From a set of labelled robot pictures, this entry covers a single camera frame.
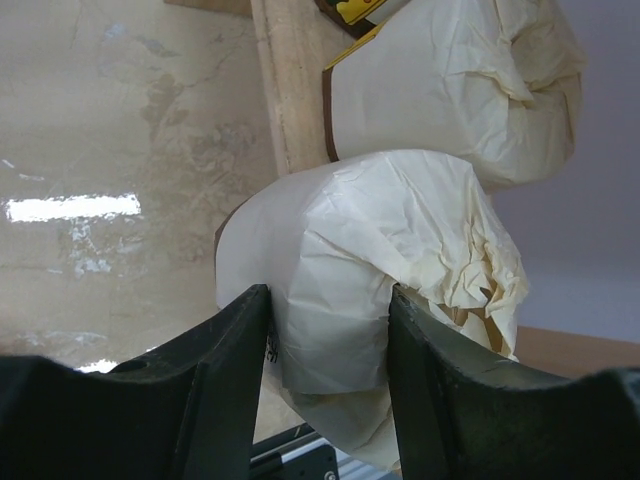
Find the wooden two-tier shelf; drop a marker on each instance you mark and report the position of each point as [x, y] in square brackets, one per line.
[295, 41]

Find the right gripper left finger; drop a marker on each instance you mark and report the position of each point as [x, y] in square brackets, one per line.
[185, 410]

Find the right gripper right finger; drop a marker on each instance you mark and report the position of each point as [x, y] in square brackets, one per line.
[462, 411]

